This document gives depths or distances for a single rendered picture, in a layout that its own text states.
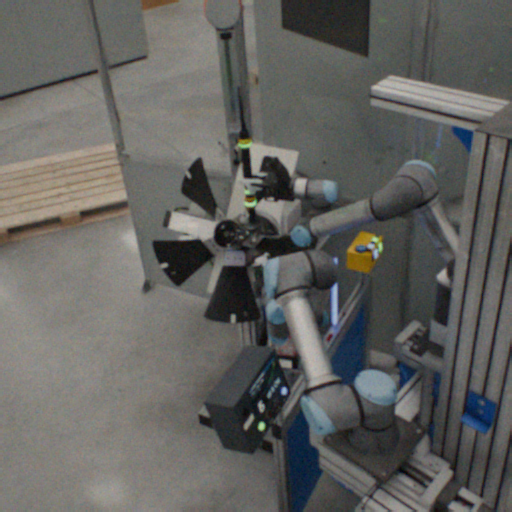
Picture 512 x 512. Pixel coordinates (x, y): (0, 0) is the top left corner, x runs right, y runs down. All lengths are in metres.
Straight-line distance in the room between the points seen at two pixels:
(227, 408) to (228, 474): 1.42
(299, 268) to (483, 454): 0.74
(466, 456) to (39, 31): 6.55
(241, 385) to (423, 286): 1.60
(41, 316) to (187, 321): 0.94
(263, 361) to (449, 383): 0.53
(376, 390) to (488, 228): 0.58
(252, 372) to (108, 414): 1.79
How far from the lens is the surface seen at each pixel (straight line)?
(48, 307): 4.46
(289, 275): 1.95
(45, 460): 3.59
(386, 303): 3.49
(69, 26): 7.86
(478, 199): 1.59
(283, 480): 2.59
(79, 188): 5.39
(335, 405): 1.88
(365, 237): 2.81
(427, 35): 2.78
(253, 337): 3.12
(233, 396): 1.92
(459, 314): 1.78
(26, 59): 7.78
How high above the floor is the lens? 2.68
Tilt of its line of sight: 36 degrees down
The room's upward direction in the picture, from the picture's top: 5 degrees counter-clockwise
